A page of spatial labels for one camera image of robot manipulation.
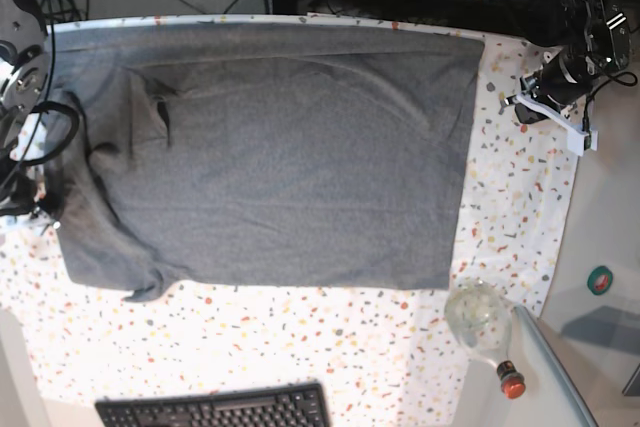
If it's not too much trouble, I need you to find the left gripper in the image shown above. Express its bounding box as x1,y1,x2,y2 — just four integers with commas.
514,47,598,124

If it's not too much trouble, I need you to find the grey t-shirt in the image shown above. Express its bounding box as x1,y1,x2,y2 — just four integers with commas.
52,24,484,302

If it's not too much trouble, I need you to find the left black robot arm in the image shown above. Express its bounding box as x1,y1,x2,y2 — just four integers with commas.
502,0,638,113

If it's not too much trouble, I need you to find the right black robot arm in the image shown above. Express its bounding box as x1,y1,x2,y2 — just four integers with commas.
1,0,80,221

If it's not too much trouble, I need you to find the green tape roll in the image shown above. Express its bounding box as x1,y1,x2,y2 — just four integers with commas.
587,266,614,296

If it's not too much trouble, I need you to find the clear plastic bottle red cap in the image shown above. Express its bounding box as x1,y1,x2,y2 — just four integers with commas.
444,279,526,400

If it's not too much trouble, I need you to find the terrazzo pattern tablecloth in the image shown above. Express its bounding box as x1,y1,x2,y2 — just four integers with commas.
1,16,577,426

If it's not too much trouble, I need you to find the black computer keyboard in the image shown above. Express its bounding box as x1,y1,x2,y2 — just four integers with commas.
95,383,331,427

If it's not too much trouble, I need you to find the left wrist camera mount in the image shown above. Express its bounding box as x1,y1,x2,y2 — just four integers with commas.
501,51,599,156

